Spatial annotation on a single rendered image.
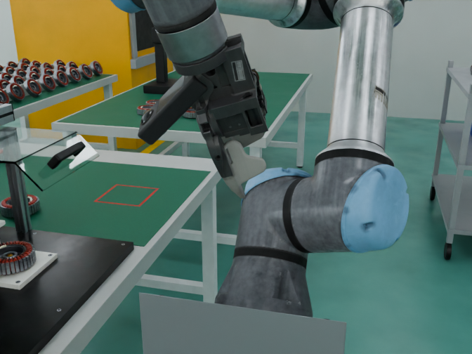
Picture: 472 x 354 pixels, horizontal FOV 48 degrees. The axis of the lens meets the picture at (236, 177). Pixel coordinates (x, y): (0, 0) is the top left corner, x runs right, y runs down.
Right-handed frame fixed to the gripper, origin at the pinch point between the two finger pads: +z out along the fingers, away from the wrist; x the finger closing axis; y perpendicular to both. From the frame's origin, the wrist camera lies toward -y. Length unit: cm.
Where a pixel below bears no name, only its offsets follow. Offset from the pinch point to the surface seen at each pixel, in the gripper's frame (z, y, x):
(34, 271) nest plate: 29, -59, 21
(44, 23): 82, -204, 373
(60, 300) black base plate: 30, -49, 11
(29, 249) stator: 26, -60, 26
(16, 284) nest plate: 27, -60, 16
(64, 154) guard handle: 8, -42, 32
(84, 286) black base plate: 33, -47, 16
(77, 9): 78, -169, 370
